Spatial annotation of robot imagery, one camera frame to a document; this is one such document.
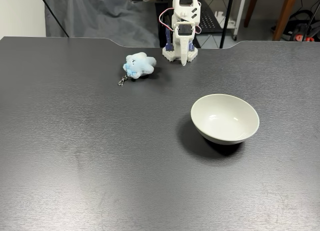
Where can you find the black tripod leg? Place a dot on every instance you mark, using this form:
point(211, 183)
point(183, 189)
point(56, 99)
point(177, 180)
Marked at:
point(52, 13)

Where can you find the blue table clamp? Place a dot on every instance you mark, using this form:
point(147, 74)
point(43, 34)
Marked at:
point(191, 46)
point(168, 41)

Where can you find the white bowl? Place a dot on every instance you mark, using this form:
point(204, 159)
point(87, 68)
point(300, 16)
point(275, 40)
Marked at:
point(225, 121)

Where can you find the grey cloth backdrop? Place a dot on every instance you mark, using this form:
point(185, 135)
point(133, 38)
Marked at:
point(100, 16)

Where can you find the skyblue plush doll with keyring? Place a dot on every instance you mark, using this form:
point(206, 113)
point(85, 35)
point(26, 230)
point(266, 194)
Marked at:
point(140, 64)

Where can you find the white cart frame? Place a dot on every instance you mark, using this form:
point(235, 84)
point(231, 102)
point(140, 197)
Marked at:
point(238, 16)

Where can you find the black and red vacuum cleaner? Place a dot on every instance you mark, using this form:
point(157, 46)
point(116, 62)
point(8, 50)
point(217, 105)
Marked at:
point(300, 28)

